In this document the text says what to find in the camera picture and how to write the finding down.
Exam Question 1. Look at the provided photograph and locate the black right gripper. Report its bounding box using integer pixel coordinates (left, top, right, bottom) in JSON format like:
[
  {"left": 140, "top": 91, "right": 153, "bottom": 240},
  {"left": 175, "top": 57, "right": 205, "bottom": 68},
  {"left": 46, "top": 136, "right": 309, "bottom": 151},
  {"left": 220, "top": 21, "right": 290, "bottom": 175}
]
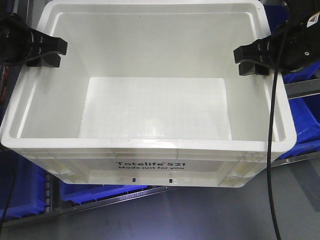
[{"left": 233, "top": 22, "right": 320, "bottom": 76}]

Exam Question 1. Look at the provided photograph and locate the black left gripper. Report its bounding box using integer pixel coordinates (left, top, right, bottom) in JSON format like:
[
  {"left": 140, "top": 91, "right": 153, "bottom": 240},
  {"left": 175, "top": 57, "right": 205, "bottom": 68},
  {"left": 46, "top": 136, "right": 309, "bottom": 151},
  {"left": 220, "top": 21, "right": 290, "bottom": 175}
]
[{"left": 0, "top": 13, "right": 68, "bottom": 68}]

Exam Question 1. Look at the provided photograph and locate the white plastic tote bin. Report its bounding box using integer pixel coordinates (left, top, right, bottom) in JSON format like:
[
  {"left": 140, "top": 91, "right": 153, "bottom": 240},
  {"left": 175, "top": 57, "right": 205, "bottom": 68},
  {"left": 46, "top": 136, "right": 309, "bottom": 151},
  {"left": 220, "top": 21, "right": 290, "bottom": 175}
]
[{"left": 0, "top": 0, "right": 298, "bottom": 189}]

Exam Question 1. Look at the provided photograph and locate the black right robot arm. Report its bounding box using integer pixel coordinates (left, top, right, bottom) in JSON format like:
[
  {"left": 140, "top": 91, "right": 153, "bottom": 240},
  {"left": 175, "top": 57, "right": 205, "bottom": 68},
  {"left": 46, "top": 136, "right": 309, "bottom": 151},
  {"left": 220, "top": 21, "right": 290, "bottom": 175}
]
[{"left": 233, "top": 0, "right": 320, "bottom": 76}]

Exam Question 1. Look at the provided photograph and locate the black left cable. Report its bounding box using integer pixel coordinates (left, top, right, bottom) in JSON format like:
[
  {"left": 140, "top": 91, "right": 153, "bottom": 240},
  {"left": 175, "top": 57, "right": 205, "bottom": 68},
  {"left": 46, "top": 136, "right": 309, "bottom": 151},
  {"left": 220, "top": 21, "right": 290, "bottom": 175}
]
[{"left": 0, "top": 147, "right": 16, "bottom": 228}]

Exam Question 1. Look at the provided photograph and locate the black cable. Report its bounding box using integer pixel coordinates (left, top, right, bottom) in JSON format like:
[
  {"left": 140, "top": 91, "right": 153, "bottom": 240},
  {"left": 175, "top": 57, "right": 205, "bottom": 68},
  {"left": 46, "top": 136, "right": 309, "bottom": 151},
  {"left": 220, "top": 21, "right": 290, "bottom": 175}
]
[
  {"left": 0, "top": 147, "right": 16, "bottom": 228},
  {"left": 266, "top": 22, "right": 288, "bottom": 240}
]

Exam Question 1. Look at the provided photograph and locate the silver front shelf rail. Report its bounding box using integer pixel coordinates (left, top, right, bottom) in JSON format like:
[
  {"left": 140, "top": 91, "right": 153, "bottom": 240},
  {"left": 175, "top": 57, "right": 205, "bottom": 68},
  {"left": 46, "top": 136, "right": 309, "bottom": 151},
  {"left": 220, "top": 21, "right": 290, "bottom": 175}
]
[{"left": 3, "top": 186, "right": 179, "bottom": 229}]

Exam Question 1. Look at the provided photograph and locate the black right cable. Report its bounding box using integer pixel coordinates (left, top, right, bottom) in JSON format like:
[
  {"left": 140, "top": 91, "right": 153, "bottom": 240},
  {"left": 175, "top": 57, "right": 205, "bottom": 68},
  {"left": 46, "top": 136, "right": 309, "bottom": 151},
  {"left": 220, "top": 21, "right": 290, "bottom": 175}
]
[{"left": 266, "top": 22, "right": 288, "bottom": 240}]

